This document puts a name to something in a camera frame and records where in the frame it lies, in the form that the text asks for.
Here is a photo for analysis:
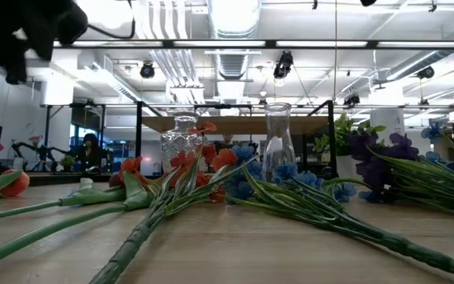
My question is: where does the person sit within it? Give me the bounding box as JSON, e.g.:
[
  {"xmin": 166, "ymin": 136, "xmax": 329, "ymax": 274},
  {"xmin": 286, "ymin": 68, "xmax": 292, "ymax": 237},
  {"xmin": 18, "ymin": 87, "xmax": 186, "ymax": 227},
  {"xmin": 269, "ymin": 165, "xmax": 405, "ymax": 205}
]
[{"xmin": 75, "ymin": 133, "xmax": 108, "ymax": 173}]

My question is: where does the green plant white pot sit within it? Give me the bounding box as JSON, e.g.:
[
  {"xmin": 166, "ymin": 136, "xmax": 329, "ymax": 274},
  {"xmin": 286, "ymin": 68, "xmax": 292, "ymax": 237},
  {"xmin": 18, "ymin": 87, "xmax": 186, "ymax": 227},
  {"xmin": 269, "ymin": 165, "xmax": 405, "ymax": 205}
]
[{"xmin": 312, "ymin": 113, "xmax": 388, "ymax": 179}]

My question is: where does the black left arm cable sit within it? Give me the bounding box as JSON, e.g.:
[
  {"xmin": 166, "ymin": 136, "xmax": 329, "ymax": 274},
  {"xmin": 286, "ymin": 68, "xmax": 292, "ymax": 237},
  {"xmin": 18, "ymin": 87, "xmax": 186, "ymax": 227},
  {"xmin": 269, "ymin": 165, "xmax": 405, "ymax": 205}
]
[{"xmin": 87, "ymin": 0, "xmax": 136, "ymax": 41}]

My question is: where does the blue flower bunch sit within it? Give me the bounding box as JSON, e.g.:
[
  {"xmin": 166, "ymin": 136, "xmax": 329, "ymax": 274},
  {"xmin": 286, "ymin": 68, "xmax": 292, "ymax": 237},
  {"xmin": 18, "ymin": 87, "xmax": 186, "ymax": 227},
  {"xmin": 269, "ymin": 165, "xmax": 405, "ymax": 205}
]
[
  {"xmin": 421, "ymin": 119, "xmax": 454, "ymax": 181},
  {"xmin": 225, "ymin": 144, "xmax": 454, "ymax": 284}
]

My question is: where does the smooth clear glass vase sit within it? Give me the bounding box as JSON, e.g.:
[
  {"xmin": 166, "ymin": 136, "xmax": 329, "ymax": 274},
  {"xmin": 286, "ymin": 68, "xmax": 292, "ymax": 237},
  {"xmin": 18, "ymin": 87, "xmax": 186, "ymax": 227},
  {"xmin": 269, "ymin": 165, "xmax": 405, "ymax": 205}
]
[{"xmin": 261, "ymin": 102, "xmax": 297, "ymax": 183}]

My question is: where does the cut-glass patterned vase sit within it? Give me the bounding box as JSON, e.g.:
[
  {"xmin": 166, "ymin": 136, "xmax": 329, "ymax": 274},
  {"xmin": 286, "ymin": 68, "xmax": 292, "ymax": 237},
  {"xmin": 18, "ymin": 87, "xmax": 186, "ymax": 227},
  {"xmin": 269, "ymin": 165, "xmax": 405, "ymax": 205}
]
[{"xmin": 160, "ymin": 111, "xmax": 205, "ymax": 174}]

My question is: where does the black overhead light bar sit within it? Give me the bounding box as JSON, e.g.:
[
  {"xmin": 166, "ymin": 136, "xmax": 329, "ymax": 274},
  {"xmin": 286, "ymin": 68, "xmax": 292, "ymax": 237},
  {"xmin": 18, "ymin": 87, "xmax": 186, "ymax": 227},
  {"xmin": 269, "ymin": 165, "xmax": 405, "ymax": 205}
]
[{"xmin": 51, "ymin": 38, "xmax": 454, "ymax": 50}]

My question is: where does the orange flower bunch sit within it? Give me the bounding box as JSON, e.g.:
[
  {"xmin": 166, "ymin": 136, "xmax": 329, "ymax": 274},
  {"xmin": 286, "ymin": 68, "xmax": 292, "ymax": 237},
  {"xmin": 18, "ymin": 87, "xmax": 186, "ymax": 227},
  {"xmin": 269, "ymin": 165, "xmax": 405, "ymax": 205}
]
[{"xmin": 88, "ymin": 121, "xmax": 259, "ymax": 284}]

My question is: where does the purple flower bunch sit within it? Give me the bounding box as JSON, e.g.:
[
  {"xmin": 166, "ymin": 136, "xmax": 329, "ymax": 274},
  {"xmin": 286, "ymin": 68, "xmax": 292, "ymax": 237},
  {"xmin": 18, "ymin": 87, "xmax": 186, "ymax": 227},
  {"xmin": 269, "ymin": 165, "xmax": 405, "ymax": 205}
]
[{"xmin": 347, "ymin": 132, "xmax": 454, "ymax": 216}]

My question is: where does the black metal table frame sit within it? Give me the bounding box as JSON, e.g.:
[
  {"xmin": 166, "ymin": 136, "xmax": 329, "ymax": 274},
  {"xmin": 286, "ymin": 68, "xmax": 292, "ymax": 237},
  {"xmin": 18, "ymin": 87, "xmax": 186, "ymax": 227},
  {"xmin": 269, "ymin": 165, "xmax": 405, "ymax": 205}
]
[{"xmin": 0, "ymin": 171, "xmax": 114, "ymax": 187}]

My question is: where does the orange tulip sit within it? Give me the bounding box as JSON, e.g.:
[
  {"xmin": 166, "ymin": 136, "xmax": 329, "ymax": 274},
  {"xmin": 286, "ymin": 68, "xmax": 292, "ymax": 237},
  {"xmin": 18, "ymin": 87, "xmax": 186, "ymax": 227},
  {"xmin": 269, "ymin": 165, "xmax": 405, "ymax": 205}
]
[{"xmin": 0, "ymin": 169, "xmax": 31, "ymax": 200}]

